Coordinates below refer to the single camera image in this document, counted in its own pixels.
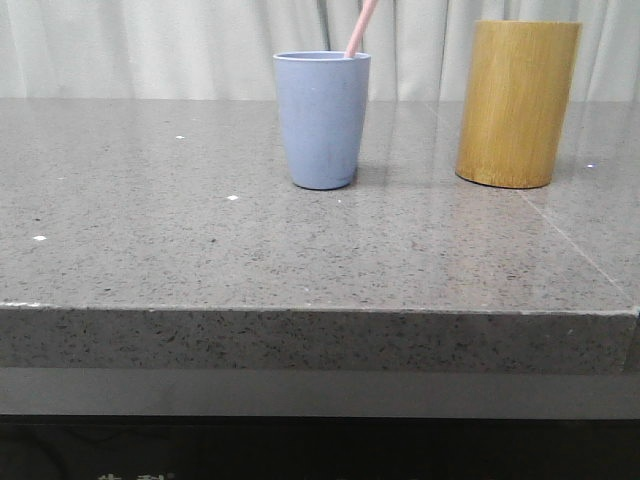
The dark cabinet front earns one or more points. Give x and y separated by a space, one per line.
305 448

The white curtain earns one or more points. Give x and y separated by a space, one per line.
223 49

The blue plastic cup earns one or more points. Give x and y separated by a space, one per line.
322 98

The bamboo cylinder holder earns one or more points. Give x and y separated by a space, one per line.
516 98

